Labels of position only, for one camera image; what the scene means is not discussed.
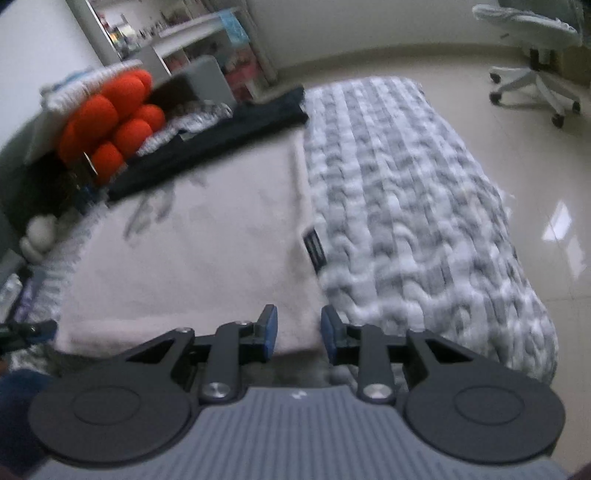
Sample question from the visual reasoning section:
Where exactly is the white pillow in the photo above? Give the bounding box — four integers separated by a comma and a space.
39, 60, 144, 112

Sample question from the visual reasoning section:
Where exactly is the white office chair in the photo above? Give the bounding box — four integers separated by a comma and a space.
471, 0, 585, 127

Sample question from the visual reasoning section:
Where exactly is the white printed t-shirt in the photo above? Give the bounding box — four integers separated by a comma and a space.
55, 127, 333, 365

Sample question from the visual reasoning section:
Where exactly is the white plush toy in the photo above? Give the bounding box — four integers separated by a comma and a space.
21, 215, 63, 264

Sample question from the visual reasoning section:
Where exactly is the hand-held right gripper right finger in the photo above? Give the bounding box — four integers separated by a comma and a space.
321, 305, 476, 403

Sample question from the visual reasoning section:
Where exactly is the black t-shirt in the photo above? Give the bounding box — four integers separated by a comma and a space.
106, 88, 309, 201

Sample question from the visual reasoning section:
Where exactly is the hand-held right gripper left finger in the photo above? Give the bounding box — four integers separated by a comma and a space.
122, 305, 280, 403

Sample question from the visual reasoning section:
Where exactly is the white desk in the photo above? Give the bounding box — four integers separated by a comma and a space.
88, 0, 278, 97

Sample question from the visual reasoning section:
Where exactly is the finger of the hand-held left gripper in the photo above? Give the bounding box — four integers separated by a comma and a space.
0, 319, 58, 354

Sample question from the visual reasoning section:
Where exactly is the dark blue cloth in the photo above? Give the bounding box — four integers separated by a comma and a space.
0, 369, 51, 478

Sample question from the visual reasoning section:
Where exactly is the grey checkered quilt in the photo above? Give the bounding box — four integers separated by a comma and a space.
0, 76, 559, 384

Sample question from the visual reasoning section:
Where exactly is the orange knitted cushion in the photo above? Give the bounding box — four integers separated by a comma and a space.
59, 71, 167, 185

